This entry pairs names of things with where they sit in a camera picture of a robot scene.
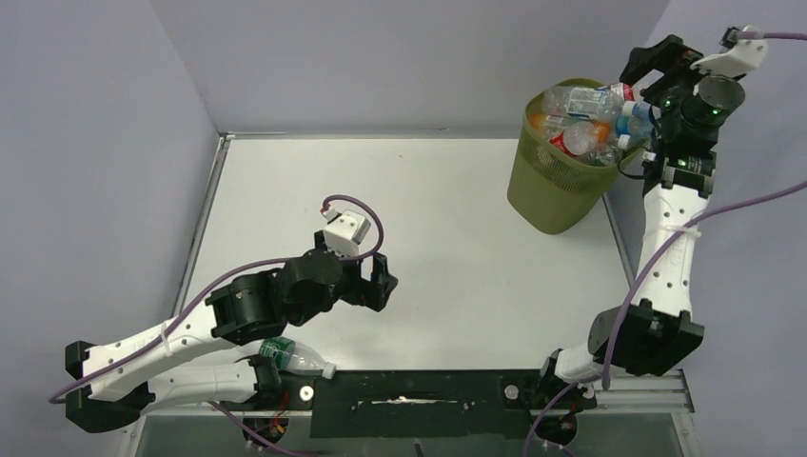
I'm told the orange drink bottle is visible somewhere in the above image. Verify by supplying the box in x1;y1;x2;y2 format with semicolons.
528;111;632;152

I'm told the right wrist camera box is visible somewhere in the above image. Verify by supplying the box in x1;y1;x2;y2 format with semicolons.
689;26;768;77

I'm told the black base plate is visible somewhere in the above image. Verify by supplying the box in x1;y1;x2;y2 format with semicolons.
225;369;598;444

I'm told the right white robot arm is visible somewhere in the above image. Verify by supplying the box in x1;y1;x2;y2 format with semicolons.
535;27;767;407

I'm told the clear bottle blue label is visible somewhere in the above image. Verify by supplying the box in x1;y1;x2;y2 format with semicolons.
615;101;654;139

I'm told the clear bottle red label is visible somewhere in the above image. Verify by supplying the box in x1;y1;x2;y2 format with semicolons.
607;80;651;102
549;121;612;158

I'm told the aluminium frame rail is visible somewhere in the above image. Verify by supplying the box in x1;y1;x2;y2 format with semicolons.
114;370;700;456

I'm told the clear bottle dark green label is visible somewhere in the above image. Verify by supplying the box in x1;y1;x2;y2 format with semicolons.
258;336;336;379

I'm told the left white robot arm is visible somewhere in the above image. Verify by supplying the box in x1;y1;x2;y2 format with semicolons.
62;231;399;433

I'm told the clear bottle red label top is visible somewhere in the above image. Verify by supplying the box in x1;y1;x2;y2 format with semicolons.
549;121;612;158

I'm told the crushed clear bottle white cap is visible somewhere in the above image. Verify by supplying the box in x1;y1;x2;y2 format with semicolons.
541;86;624;123

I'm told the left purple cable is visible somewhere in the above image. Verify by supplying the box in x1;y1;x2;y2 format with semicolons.
48;193;386;457

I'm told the green mesh waste bin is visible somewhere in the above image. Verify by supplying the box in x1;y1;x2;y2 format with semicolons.
507;79;649;234

